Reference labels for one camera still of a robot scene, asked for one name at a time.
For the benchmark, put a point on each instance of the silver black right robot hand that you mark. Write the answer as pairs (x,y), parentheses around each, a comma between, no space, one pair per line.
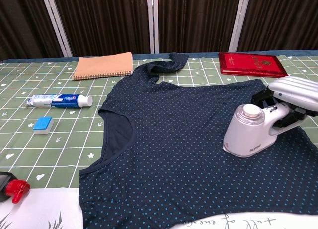
(295,95)

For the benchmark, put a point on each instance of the white handheld garment steamer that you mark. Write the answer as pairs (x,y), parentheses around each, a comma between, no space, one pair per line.
(243,134)

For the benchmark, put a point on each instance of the navy polka dot t-shirt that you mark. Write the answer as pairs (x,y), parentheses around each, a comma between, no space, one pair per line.
(174,144)

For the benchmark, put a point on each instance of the red certificate folder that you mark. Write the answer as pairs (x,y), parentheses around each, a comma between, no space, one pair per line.
(248,63)

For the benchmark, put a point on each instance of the dark brown pleated screen panel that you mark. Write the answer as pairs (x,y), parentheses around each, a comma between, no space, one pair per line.
(104,20)
(20,22)
(283,18)
(196,20)

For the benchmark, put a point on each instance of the tan spiral notebook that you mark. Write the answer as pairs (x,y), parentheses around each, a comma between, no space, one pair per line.
(104,65)

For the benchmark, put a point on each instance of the blue white toothpaste tube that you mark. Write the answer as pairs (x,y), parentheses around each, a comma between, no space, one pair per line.
(62,100)

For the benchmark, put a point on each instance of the green grid tablecloth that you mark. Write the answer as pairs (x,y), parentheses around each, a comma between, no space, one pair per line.
(49,152)

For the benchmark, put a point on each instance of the blue white sponge block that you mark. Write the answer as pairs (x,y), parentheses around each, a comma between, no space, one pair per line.
(43,124)

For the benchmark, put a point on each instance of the black bottle with red cap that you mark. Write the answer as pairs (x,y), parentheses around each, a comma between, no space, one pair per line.
(17,189)

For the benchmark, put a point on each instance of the white screen frame post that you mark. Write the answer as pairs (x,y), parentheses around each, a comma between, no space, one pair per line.
(54,22)
(149,20)
(238,20)

